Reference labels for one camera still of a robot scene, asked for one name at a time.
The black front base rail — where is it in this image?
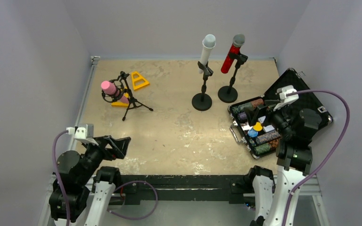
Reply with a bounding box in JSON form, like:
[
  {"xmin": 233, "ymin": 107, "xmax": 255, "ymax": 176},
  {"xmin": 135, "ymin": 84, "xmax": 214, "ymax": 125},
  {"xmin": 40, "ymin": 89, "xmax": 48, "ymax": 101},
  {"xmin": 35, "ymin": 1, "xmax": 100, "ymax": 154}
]
[{"xmin": 113, "ymin": 175, "xmax": 255, "ymax": 207}]

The yellow bracket at back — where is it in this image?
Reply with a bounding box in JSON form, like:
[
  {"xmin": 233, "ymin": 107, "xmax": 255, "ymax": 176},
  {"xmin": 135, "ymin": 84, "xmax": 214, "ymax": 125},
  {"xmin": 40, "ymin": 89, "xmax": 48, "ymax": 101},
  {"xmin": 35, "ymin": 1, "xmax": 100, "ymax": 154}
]
[{"xmin": 131, "ymin": 71, "xmax": 150, "ymax": 91}]

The blue poker chip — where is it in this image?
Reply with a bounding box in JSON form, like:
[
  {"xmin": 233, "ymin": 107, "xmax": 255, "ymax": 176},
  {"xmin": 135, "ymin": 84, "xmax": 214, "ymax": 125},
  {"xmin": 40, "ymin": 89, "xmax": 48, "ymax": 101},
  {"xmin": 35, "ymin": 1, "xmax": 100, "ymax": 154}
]
[{"xmin": 247, "ymin": 128, "xmax": 258, "ymax": 137}]

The red glitter microphone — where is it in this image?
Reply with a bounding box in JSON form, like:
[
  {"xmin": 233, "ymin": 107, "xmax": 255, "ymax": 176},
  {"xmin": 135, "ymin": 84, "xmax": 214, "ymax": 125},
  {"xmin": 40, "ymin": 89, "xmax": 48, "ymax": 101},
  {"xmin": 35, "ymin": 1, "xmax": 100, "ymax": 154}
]
[{"xmin": 221, "ymin": 33, "xmax": 246, "ymax": 74}]

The playing card deck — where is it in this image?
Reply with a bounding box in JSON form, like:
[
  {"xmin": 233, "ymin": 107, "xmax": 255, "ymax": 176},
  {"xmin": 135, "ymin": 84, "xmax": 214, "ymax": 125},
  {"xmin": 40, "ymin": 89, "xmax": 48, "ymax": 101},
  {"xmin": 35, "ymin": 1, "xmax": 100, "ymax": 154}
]
[{"xmin": 258, "ymin": 116, "xmax": 275, "ymax": 133}]

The yellow poker chip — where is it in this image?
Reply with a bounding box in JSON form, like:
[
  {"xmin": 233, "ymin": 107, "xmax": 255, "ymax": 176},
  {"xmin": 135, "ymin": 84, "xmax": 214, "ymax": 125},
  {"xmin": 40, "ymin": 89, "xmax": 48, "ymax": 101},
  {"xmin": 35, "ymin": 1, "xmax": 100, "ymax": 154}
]
[{"xmin": 252, "ymin": 122, "xmax": 263, "ymax": 132}]

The black round-base mic stand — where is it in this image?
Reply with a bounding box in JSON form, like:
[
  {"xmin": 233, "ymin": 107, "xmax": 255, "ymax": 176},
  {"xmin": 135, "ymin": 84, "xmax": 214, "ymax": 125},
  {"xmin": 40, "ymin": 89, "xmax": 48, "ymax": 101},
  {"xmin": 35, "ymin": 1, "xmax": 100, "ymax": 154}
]
[{"xmin": 218, "ymin": 53, "xmax": 248, "ymax": 103}]

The white toy microphone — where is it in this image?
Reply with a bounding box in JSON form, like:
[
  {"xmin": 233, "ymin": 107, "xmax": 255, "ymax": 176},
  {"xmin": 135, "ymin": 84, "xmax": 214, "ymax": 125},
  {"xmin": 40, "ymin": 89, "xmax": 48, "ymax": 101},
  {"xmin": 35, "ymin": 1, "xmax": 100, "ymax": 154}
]
[{"xmin": 199, "ymin": 34, "xmax": 216, "ymax": 65}]

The pink toy microphone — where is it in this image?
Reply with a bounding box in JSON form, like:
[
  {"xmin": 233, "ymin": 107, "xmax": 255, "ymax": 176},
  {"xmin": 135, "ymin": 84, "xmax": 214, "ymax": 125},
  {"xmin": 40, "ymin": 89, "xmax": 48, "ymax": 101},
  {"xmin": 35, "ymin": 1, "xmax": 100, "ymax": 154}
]
[{"xmin": 100, "ymin": 81, "xmax": 129, "ymax": 104}]

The yellow bracket near tripod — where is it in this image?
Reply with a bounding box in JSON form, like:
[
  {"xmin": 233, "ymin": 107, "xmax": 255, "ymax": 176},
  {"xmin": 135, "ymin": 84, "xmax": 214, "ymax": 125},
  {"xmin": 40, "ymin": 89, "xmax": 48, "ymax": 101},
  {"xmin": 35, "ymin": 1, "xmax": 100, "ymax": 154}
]
[{"xmin": 111, "ymin": 92, "xmax": 129, "ymax": 107}]

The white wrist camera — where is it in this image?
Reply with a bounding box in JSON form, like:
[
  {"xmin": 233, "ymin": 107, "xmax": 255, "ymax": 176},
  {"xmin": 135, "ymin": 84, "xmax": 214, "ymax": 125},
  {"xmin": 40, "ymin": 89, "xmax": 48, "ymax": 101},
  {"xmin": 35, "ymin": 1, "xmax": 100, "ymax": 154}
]
[
  {"xmin": 273, "ymin": 85, "xmax": 299, "ymax": 111},
  {"xmin": 66, "ymin": 123, "xmax": 98, "ymax": 145}
]

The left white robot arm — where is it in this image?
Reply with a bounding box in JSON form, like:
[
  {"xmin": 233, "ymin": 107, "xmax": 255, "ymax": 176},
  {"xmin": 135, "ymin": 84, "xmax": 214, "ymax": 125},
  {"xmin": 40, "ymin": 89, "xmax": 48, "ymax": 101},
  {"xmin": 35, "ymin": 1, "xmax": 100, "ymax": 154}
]
[{"xmin": 49, "ymin": 135, "xmax": 131, "ymax": 226}]

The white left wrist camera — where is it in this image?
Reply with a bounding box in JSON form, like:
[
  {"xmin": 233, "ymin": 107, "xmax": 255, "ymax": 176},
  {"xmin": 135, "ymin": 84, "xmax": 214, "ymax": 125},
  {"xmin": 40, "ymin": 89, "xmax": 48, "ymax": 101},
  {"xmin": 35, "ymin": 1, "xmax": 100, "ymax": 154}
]
[{"xmin": 66, "ymin": 123, "xmax": 98, "ymax": 145}]

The black poker chip case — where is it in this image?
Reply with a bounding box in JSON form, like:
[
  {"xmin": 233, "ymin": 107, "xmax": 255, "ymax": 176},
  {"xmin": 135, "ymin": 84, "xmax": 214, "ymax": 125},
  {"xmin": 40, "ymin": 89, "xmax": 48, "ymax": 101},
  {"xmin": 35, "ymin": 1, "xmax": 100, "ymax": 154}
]
[{"xmin": 228, "ymin": 68, "xmax": 333, "ymax": 159}]

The black tripod shock-mount stand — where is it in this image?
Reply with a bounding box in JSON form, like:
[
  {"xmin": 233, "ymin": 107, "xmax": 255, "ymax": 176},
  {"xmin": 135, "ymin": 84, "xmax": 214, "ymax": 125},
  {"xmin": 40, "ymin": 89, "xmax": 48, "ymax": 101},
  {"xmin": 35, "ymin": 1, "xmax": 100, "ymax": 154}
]
[{"xmin": 108, "ymin": 71, "xmax": 154, "ymax": 121}]

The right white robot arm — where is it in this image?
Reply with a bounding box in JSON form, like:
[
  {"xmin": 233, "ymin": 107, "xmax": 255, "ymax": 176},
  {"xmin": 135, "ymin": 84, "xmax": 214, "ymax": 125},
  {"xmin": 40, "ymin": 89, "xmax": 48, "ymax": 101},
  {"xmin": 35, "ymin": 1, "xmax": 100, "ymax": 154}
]
[{"xmin": 248, "ymin": 100, "xmax": 322, "ymax": 226}]

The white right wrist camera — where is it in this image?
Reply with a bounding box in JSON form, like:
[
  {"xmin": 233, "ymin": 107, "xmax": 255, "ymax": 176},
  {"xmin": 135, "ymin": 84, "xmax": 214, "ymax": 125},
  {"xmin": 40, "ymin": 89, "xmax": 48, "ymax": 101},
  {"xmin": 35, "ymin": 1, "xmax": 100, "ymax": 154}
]
[{"xmin": 273, "ymin": 85, "xmax": 299, "ymax": 111}]

